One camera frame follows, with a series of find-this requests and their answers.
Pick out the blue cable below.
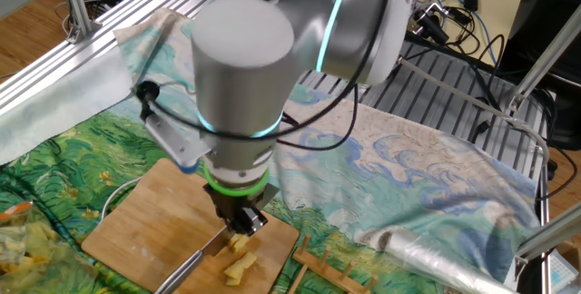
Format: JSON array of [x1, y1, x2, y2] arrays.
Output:
[[419, 0, 500, 66]]

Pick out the aluminium frame post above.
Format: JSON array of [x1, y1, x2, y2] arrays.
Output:
[[506, 3, 581, 113], [516, 202, 581, 263], [54, 0, 99, 44]]

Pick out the steel cleaver knife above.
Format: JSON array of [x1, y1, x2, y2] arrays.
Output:
[[153, 182, 281, 294]]

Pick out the large black case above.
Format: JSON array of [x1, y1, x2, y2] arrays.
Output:
[[497, 0, 581, 152]]

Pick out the thick black cable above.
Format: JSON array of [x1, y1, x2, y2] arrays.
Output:
[[134, 0, 400, 142]]

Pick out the wooden cutting board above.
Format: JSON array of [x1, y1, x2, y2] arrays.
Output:
[[81, 157, 300, 294]]

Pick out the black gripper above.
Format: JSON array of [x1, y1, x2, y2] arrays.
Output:
[[202, 183, 269, 237]]

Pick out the bag of chopped potato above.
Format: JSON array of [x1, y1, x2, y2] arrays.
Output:
[[0, 201, 99, 294]]

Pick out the black clamp mount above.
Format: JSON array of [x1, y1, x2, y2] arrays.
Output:
[[410, 3, 450, 45]]

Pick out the clear plastic wrap roll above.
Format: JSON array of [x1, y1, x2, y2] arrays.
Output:
[[380, 225, 518, 294]]

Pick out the black plug connector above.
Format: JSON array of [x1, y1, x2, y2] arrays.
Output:
[[471, 120, 491, 139]]

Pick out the wooden peg rack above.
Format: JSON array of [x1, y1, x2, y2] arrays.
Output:
[[271, 233, 380, 294]]

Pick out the painted landscape tablecloth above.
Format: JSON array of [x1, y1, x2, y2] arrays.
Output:
[[0, 7, 544, 294]]

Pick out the grey hose metal connector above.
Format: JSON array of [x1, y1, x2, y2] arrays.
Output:
[[397, 55, 551, 171]]

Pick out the thin black cable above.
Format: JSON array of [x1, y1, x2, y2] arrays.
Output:
[[275, 83, 360, 152]]

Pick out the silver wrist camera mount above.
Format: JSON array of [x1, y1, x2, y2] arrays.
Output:
[[143, 112, 213, 175]]

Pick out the white grid tray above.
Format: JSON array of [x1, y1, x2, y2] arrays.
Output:
[[547, 249, 581, 294]]

